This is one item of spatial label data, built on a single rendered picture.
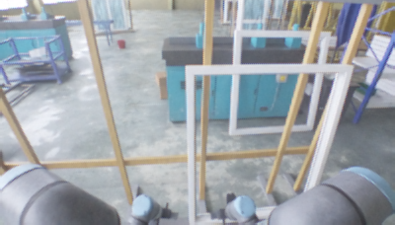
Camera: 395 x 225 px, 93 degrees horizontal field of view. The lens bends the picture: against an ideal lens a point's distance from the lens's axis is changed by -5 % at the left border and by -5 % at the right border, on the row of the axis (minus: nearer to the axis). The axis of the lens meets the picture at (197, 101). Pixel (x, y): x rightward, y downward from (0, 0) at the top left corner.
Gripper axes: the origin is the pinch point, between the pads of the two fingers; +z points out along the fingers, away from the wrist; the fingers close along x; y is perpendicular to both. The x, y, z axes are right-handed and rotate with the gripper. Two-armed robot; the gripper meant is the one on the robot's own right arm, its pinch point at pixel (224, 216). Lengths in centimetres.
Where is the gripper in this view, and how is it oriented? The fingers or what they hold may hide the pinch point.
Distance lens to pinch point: 131.6
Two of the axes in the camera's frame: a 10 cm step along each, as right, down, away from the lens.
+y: 1.0, 8.0, -5.9
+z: -1.8, 6.0, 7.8
